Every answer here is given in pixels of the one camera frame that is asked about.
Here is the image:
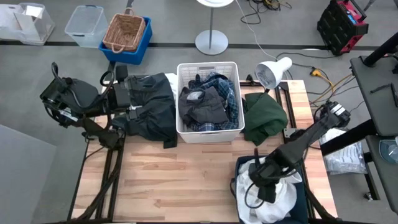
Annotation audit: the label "red and black tool box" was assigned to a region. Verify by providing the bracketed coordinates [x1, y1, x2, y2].
[316, 0, 370, 57]

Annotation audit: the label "black aluminium rig frame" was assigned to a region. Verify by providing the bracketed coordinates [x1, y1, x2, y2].
[67, 79, 340, 224]

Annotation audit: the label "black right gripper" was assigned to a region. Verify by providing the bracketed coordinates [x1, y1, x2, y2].
[248, 159, 283, 205]

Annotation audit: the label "dark grey table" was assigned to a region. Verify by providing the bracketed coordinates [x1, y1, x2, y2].
[365, 135, 398, 215]

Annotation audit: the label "white shirt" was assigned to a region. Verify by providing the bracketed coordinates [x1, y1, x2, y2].
[235, 156, 303, 224]

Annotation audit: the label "white floor cable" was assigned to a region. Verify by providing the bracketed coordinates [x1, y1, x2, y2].
[233, 0, 279, 62]

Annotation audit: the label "white desk lamp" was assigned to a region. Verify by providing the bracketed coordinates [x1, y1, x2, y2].
[254, 56, 294, 91]

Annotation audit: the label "clear plastic bag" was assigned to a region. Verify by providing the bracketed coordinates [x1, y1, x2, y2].
[319, 127, 368, 175]

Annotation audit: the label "grey floor stand with disc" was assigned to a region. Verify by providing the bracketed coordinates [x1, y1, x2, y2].
[195, 0, 235, 56]

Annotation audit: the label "white cloth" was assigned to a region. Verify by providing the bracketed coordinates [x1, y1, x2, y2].
[164, 72, 178, 98]

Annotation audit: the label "grey board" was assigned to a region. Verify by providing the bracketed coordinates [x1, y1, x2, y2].
[0, 124, 57, 224]

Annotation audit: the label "clear plastic box with paper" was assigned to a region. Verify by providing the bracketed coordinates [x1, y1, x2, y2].
[0, 2, 56, 47]

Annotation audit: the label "white perforated plastic laundry basket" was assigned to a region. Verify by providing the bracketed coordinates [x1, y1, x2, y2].
[175, 61, 246, 144]

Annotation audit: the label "yellow extension cable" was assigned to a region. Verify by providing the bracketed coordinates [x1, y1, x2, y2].
[310, 68, 357, 105]

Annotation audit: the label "black side table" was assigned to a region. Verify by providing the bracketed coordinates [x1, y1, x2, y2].
[349, 55, 398, 138]

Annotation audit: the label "dark blue garment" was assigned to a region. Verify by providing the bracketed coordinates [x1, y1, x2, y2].
[178, 86, 230, 128]

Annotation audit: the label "navy and white fabric hamper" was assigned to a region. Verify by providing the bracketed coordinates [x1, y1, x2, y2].
[230, 154, 310, 224]

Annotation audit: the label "black support beam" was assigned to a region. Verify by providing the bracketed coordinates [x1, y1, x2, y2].
[320, 119, 379, 157]

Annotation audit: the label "dark green garment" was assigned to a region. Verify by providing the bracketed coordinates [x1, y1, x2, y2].
[241, 91, 289, 147]

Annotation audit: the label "tangled floor cables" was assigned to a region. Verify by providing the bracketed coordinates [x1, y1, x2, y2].
[239, 0, 293, 26]

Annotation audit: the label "blue plaid shirt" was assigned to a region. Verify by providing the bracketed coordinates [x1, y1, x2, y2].
[187, 72, 240, 132]

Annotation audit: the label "black tripod pole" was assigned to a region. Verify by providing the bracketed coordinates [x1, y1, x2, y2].
[362, 32, 398, 68]

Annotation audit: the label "clear plastic bin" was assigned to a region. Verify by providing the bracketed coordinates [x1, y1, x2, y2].
[64, 4, 105, 49]

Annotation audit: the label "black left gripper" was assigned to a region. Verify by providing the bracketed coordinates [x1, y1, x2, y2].
[110, 76, 147, 121]

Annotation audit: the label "wicker basket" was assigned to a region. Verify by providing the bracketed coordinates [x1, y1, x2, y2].
[102, 7, 147, 54]

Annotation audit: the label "black jacket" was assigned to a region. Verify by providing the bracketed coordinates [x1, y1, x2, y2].
[111, 72, 178, 149]

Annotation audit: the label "blue plastic bin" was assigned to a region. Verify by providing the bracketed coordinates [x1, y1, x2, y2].
[98, 16, 154, 66]

